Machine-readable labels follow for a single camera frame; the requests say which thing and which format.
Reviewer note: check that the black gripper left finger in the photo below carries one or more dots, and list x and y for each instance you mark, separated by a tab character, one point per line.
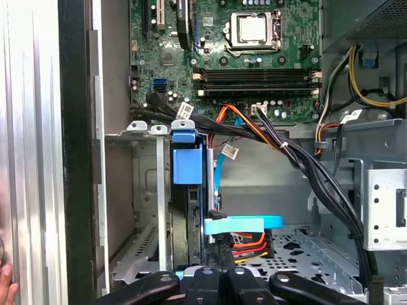
203	286

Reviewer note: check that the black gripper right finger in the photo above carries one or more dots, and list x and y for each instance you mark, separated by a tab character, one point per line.
245	286

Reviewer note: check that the metal disk bay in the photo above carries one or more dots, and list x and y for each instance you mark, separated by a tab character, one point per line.
160	190

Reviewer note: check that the person's hand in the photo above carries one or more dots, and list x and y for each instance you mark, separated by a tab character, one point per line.
8	284

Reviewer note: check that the metal drive cage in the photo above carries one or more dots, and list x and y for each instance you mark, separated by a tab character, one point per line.
386	203

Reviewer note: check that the black PC case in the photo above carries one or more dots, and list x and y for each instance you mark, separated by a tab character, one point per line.
74	159

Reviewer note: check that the green motherboard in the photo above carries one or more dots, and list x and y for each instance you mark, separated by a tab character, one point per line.
178	63

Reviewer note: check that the metal socket cover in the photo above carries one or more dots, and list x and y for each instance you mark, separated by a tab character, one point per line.
233	30

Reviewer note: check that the silver CPU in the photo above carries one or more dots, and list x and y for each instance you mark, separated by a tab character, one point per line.
252	29

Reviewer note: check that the blue plastic clip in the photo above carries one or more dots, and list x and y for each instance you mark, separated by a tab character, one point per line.
369	58

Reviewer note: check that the white expansion slot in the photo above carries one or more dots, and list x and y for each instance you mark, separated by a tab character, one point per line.
160	16

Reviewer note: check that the grey power supply unit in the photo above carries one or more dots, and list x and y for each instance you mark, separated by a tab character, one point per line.
375	22

